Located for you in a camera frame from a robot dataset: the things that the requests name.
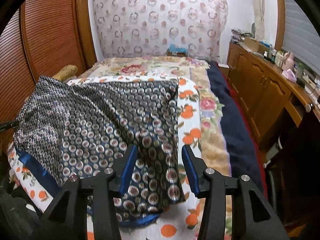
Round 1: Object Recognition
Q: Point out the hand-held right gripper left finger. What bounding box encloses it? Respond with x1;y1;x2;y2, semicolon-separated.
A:
41;144;138;240

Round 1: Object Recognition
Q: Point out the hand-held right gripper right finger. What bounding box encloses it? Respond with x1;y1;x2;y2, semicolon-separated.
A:
181;144;284;240

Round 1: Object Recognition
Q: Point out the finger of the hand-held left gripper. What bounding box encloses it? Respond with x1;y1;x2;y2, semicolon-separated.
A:
0;121;19;132

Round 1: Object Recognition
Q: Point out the dark blue patterned satin top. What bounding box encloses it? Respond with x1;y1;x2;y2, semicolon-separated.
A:
12;75;187;228

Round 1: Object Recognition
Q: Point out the stack of folded clothes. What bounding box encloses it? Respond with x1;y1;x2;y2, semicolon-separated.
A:
230;28;254;44

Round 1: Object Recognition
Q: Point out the floral beige blanket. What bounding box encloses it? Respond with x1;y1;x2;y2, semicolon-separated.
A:
86;56;234;240

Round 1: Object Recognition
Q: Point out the orange fruit print sheet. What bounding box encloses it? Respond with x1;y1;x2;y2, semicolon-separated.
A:
6;76;233;240

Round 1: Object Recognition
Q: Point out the navy bed sheet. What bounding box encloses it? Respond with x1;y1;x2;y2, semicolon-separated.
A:
206;61;265;195

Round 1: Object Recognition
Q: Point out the golden brocade pillow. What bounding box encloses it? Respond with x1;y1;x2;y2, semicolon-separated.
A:
52;65;78;83

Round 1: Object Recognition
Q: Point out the wooden headboard panel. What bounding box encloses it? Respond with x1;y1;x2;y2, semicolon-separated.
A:
0;0;98;155

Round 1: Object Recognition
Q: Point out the long wooden cabinet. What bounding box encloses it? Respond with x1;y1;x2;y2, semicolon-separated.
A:
226;41;320;150

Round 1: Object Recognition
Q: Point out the pink tissue box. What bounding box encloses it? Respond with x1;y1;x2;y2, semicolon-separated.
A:
282;69;297;82

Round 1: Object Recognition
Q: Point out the open cardboard box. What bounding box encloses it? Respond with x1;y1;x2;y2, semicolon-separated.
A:
241;36;269;54

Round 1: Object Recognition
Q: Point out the group of small bottles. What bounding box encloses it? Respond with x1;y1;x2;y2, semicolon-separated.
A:
262;46;285;67

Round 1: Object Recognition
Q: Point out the white power strip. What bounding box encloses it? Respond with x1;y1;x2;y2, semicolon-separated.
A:
300;70;320;90

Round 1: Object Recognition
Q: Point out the circle patterned sheer curtain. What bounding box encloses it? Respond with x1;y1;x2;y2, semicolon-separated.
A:
87;0;229;60

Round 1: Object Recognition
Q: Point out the beige tied curtain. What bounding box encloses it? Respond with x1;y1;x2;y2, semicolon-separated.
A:
246;0;265;40

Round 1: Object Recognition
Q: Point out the grey window blind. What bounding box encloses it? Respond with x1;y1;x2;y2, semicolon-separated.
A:
281;0;320;63

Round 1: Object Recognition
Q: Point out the wooden window frame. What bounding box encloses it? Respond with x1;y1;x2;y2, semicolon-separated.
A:
274;0;287;53

